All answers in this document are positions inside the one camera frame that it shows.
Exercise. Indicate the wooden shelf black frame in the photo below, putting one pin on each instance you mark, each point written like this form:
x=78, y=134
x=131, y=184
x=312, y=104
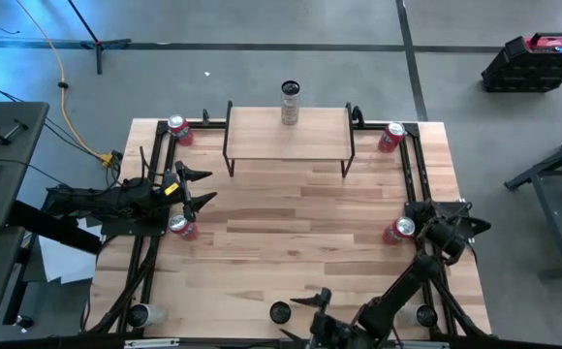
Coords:
x=261, y=133

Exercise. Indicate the red black toolbox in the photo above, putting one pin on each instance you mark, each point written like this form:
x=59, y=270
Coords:
x=528, y=72

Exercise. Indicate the silver metal bracket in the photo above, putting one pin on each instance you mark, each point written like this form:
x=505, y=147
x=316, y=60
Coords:
x=150, y=343
x=421, y=345

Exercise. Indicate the red Fanta can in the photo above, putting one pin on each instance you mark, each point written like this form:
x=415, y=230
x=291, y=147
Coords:
x=397, y=231
x=390, y=138
x=184, y=229
x=180, y=131

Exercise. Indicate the black desk beam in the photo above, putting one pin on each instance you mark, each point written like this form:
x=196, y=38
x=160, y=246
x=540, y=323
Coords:
x=53, y=228

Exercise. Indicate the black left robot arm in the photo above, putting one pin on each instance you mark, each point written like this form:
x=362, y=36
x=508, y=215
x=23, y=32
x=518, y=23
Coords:
x=97, y=199

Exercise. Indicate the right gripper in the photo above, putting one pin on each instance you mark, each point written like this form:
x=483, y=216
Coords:
x=332, y=332

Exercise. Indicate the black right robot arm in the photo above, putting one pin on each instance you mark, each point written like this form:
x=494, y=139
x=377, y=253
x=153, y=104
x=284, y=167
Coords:
x=407, y=286

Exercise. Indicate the black tripod stand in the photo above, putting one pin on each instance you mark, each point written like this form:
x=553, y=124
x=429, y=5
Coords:
x=98, y=58

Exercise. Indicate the white paper sheet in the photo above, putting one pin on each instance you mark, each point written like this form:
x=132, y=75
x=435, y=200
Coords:
x=63, y=262

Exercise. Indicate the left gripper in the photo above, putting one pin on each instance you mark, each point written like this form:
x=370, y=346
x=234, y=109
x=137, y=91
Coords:
x=179, y=194

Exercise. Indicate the grey desk frame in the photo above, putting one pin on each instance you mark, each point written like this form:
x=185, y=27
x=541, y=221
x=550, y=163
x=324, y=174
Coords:
x=553, y=218

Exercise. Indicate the black aluminium rig frame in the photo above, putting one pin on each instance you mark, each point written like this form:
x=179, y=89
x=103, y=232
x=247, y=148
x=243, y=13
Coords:
x=413, y=130

